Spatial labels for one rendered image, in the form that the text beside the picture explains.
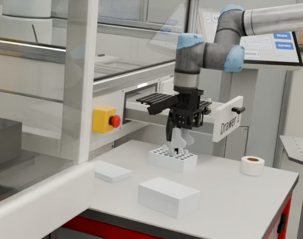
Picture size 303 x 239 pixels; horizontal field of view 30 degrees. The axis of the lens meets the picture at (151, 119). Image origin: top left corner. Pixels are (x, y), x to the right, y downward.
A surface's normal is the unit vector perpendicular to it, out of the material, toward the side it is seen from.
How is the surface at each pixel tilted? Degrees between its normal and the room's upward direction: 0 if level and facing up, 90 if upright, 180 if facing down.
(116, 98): 90
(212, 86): 90
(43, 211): 90
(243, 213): 0
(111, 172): 0
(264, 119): 90
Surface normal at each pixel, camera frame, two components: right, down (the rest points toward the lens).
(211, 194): 0.09, -0.97
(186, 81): -0.06, 0.22
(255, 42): 0.26, -0.44
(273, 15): -0.44, -0.18
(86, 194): 0.92, 0.17
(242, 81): 0.27, 0.25
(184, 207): 0.77, 0.22
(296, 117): -0.44, 0.17
